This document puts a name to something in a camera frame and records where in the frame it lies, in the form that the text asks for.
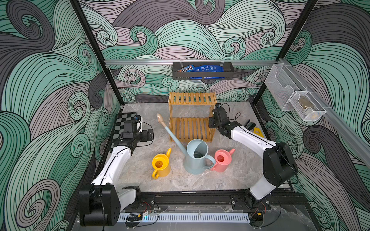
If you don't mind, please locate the wooden slatted two-tier shelf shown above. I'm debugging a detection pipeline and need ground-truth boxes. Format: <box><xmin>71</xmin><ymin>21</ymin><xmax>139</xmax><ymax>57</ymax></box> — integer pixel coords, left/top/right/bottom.
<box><xmin>168</xmin><ymin>92</ymin><xmax>217</xmax><ymax>142</ymax></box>

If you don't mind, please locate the small yellow watering can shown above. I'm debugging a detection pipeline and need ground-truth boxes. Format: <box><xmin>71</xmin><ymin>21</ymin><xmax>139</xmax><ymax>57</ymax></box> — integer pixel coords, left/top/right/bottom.
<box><xmin>152</xmin><ymin>148</ymin><xmax>172</xmax><ymax>180</ymax></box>

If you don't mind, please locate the large pale blue watering can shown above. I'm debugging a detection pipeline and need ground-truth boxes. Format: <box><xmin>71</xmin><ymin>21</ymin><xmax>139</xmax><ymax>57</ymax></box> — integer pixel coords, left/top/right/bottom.
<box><xmin>157</xmin><ymin>113</ymin><xmax>216</xmax><ymax>175</ymax></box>

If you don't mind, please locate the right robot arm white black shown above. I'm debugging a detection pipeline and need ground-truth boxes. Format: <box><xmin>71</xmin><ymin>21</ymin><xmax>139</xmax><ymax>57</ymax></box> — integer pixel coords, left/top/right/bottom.
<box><xmin>209</xmin><ymin>104</ymin><xmax>298</xmax><ymax>203</ymax></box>

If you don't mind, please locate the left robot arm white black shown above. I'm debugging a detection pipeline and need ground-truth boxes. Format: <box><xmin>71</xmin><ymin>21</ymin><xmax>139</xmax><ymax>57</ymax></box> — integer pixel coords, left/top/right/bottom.
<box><xmin>79</xmin><ymin>115</ymin><xmax>154</xmax><ymax>227</ymax></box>

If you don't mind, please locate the small pink watering can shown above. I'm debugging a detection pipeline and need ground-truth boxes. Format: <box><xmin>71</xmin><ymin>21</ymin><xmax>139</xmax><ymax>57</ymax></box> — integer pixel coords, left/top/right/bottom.
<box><xmin>211</xmin><ymin>149</ymin><xmax>236</xmax><ymax>172</ymax></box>

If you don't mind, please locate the black grey chessboard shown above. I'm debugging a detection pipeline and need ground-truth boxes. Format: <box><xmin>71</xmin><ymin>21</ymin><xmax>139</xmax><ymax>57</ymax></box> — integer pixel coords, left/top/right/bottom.
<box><xmin>111</xmin><ymin>112</ymin><xmax>137</xmax><ymax>150</ymax></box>

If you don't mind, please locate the black stapler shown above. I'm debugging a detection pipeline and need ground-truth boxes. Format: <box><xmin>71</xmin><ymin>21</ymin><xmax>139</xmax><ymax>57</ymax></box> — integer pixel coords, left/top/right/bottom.
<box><xmin>245</xmin><ymin>119</ymin><xmax>256</xmax><ymax>131</ymax></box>

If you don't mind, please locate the yellow triangular plastic stand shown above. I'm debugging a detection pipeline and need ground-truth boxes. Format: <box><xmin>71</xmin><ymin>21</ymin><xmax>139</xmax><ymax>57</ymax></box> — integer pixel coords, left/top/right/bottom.
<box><xmin>253</xmin><ymin>127</ymin><xmax>264</xmax><ymax>138</ymax></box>

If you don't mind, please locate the blue snack packet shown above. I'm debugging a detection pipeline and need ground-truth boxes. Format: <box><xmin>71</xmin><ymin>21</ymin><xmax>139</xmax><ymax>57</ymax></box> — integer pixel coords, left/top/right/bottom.
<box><xmin>190</xmin><ymin>65</ymin><xmax>224</xmax><ymax>80</ymax></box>

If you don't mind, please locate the m&m candy packet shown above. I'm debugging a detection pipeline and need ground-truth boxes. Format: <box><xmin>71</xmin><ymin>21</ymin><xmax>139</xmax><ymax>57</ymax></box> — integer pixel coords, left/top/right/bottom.
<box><xmin>177</xmin><ymin>65</ymin><xmax>195</xmax><ymax>73</ymax></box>

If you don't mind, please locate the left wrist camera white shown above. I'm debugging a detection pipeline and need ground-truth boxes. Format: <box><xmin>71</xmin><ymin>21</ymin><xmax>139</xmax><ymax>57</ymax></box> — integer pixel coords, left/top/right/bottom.
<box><xmin>134</xmin><ymin>115</ymin><xmax>142</xmax><ymax>132</ymax></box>

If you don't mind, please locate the black wall basket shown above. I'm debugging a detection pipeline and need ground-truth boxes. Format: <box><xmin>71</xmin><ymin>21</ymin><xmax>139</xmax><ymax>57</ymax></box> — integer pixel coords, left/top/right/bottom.
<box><xmin>172</xmin><ymin>62</ymin><xmax>235</xmax><ymax>80</ymax></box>

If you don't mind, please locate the clear plastic wall bin large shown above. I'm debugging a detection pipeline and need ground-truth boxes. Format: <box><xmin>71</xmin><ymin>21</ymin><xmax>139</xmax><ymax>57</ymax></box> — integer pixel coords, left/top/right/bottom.
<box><xmin>265</xmin><ymin>63</ymin><xmax>300</xmax><ymax>111</ymax></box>

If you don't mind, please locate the aluminium wall rail back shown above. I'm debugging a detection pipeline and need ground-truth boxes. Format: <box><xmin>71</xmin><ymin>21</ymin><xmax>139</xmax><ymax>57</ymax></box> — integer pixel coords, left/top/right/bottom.
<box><xmin>105</xmin><ymin>59</ymin><xmax>277</xmax><ymax>66</ymax></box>

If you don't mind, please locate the aluminium wall rail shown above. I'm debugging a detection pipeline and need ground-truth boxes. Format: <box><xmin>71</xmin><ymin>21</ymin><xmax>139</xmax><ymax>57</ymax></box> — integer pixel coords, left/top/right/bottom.
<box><xmin>278</xmin><ymin>58</ymin><xmax>370</xmax><ymax>167</ymax></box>
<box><xmin>105</xmin><ymin>59</ymin><xmax>277</xmax><ymax>66</ymax></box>

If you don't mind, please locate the clear plastic wall bin small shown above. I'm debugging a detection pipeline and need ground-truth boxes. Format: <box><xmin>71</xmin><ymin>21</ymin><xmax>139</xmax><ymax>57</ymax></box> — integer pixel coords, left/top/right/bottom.
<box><xmin>290</xmin><ymin>90</ymin><xmax>326</xmax><ymax>122</ymax></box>

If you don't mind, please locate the white perforated cable duct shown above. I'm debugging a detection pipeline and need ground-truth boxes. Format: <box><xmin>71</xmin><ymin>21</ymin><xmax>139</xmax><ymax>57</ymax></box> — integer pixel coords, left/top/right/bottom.
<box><xmin>117</xmin><ymin>212</ymin><xmax>251</xmax><ymax>223</ymax></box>

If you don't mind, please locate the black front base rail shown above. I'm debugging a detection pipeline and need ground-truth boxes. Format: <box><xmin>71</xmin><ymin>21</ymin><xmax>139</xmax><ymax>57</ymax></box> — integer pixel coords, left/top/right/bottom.
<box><xmin>76</xmin><ymin>190</ymin><xmax>307</xmax><ymax>211</ymax></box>

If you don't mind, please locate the aluminium wall rail right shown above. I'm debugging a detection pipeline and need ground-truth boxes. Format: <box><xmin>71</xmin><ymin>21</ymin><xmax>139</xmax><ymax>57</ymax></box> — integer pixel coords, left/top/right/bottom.
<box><xmin>278</xmin><ymin>58</ymin><xmax>370</xmax><ymax>167</ymax></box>

